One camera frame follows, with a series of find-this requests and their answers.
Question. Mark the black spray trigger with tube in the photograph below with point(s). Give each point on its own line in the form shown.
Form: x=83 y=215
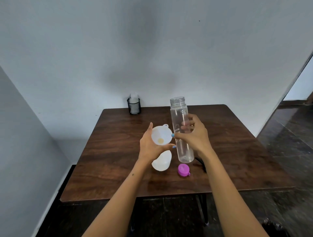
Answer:
x=201 y=163

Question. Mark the black metal table leg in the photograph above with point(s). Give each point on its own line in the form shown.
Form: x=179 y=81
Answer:
x=203 y=210

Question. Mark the black mesh holder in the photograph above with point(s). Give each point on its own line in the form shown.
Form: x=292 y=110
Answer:
x=134 y=110

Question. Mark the white spray bottle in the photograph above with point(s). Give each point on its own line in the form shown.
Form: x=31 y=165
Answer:
x=161 y=162

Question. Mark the white plastic funnel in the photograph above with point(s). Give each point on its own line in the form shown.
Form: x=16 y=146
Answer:
x=161 y=134

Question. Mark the person's left forearm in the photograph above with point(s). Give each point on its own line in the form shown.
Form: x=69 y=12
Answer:
x=115 y=202

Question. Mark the person's right forearm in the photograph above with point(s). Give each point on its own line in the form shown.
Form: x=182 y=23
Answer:
x=232 y=200

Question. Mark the purple bottle cap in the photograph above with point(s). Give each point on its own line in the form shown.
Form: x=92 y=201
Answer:
x=183 y=169

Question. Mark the person's right hand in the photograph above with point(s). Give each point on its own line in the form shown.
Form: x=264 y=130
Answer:
x=196 y=139

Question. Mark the clear water bottle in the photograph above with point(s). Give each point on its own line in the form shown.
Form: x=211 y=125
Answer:
x=179 y=114

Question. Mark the dark wooden table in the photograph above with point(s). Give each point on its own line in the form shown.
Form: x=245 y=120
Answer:
x=110 y=151

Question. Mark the person's left hand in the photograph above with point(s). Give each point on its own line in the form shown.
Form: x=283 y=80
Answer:
x=148 y=149

